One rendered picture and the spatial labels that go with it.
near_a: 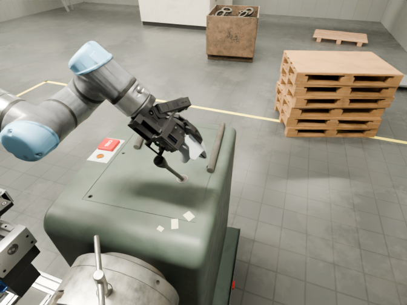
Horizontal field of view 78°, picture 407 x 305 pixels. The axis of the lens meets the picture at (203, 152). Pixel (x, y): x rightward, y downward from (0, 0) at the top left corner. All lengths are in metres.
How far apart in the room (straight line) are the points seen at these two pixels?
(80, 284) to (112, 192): 0.26
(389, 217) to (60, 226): 2.54
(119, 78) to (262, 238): 1.87
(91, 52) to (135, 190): 0.42
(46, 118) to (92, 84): 0.11
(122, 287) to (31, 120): 0.40
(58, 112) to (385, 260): 2.34
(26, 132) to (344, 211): 2.46
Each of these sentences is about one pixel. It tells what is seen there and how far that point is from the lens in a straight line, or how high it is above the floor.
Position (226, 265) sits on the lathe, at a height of 0.54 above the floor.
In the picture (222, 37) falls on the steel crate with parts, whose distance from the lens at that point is 5.30.
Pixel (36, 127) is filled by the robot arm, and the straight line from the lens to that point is 0.51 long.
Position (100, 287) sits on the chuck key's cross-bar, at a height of 1.30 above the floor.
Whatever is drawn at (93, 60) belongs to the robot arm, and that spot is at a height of 1.66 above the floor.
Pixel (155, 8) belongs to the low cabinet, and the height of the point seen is 0.46.
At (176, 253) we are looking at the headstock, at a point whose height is 1.23.
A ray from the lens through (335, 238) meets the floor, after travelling 2.40.
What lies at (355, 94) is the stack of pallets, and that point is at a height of 0.56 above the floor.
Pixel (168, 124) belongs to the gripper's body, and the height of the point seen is 1.52.
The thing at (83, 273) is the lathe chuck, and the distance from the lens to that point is 0.72.
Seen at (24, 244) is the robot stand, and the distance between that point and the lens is 1.06.
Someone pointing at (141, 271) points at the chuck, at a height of 1.22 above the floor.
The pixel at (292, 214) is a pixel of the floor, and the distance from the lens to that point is 2.41.
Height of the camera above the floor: 1.83
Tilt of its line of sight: 40 degrees down
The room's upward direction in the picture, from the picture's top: straight up
